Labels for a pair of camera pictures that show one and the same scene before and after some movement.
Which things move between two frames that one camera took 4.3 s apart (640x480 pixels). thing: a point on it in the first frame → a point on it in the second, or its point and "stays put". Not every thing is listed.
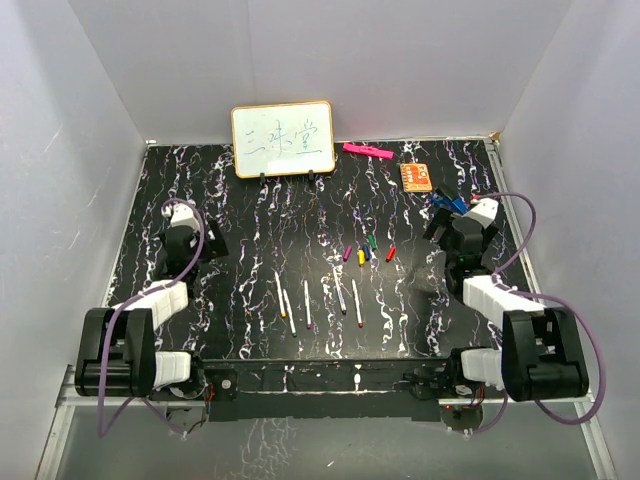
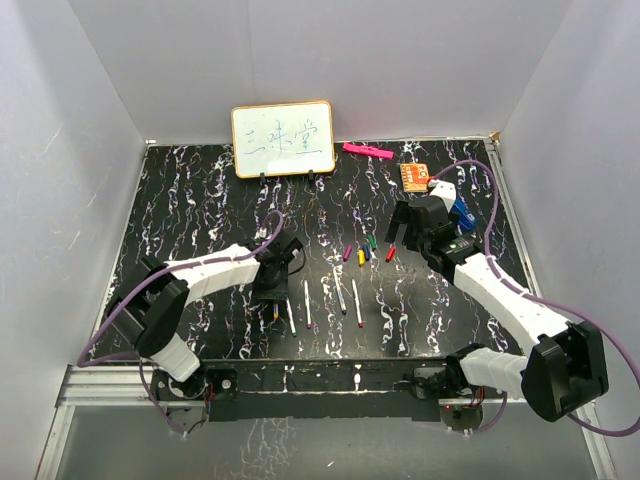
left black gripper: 217,246 → 274,294
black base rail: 326,390 stays put
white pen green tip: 289,313 stays put
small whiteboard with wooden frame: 283,139 stays put
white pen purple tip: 308,304 stays put
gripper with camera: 182,215 → 262,233
